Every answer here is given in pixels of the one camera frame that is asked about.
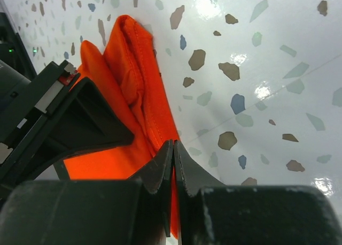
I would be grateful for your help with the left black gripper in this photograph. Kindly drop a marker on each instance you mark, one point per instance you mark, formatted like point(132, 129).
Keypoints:
point(52, 118)

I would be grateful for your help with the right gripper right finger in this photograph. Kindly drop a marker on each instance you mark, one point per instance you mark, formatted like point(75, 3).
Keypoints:
point(211, 212)

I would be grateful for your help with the orange t shirt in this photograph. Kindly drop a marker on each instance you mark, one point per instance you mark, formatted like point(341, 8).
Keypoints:
point(127, 75)

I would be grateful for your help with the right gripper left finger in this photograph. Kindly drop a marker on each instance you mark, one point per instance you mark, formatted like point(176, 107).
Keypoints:
point(127, 211)

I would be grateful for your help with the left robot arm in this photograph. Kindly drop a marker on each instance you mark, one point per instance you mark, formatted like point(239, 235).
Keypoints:
point(13, 53)

